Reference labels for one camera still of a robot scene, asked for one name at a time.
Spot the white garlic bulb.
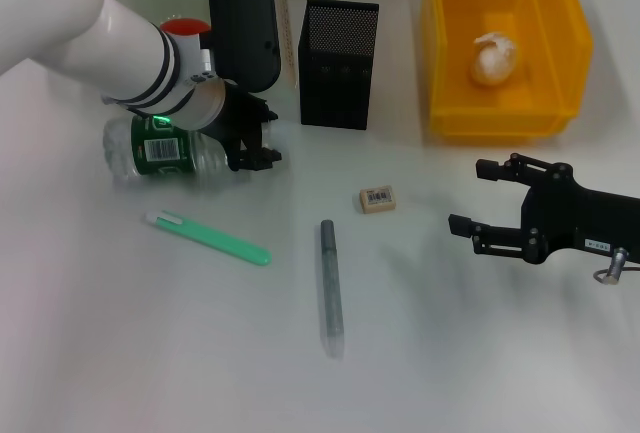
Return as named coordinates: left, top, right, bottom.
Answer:
left=468, top=30, right=519, bottom=87

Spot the beige eraser with barcode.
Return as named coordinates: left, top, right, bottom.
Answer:
left=358, top=185, right=401, bottom=215

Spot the orange fruit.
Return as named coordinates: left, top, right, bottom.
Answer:
left=159, top=17, right=212, bottom=37

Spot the black mesh pen holder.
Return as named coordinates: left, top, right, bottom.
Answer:
left=297, top=0, right=380, bottom=132

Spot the grey pen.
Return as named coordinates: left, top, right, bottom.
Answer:
left=317, top=220, right=347, bottom=362

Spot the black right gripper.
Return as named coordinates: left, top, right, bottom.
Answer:
left=447, top=152, right=640, bottom=267

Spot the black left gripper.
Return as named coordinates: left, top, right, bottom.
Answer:
left=207, top=82, right=284, bottom=174

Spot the yellow plastic bin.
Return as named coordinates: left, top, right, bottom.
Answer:
left=422, top=0, right=596, bottom=147

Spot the clear green-label water bottle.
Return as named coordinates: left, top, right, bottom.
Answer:
left=102, top=115, right=251, bottom=189

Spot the silver plug with cable loop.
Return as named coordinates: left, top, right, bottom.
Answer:
left=592, top=246, right=640, bottom=287

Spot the green pen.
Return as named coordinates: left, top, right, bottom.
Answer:
left=145, top=208, right=273, bottom=269

